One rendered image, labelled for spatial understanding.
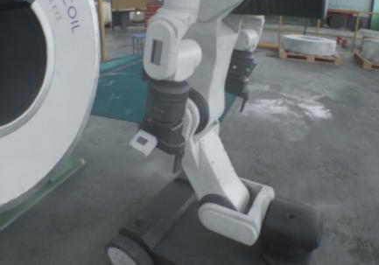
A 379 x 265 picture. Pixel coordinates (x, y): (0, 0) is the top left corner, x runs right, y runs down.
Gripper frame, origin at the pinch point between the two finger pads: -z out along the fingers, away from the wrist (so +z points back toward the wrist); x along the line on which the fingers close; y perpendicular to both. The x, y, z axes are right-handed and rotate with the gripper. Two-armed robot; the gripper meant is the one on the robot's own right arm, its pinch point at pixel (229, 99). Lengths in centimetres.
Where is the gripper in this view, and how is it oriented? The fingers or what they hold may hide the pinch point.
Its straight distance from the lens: 98.3
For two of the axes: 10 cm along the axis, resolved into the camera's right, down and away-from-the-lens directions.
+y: -5.1, 3.6, -7.8
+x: -8.4, -3.9, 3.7
